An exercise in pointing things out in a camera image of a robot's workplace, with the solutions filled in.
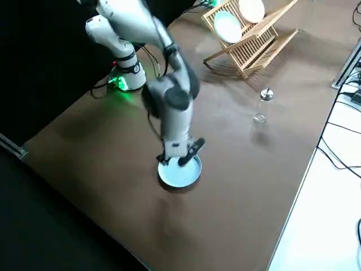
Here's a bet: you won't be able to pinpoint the aluminium frame profile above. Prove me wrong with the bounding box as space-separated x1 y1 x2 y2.
0 132 29 161

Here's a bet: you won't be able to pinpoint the glass bottle with silver stopper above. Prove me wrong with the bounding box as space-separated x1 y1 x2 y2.
252 86 275 125

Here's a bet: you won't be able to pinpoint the blue plate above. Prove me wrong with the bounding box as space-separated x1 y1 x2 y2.
213 10 243 44
157 154 202 188

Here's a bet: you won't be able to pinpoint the wooden dish rack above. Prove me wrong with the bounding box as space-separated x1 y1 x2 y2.
200 0 300 79

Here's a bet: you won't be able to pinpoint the aluminium camera post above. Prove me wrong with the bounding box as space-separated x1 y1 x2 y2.
330 39 361 90

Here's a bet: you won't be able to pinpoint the black desk cable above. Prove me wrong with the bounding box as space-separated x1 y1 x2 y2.
318 90 361 178

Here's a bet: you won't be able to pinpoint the arm foot cables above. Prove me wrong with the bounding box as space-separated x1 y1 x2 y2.
90 42 170 99

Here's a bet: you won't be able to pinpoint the pale plate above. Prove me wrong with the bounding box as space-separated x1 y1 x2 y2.
238 0 266 24

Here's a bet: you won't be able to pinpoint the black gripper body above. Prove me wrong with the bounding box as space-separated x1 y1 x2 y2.
184 135 199 156

